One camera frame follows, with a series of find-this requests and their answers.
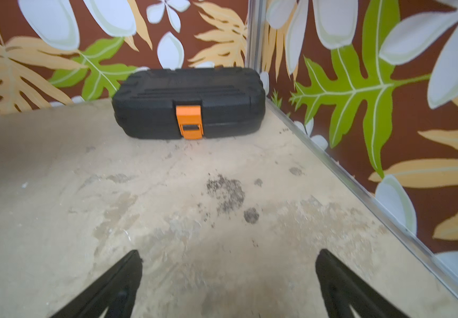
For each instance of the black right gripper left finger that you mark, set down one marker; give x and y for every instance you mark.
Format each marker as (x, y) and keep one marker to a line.
(112, 295)

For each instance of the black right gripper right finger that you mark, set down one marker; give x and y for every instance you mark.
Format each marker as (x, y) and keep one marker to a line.
(345, 293)

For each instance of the black plastic tool case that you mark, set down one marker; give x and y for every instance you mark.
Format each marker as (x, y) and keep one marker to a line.
(190, 103)

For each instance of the aluminium frame post right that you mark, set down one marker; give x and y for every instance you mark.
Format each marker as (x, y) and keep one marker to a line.
(255, 38)

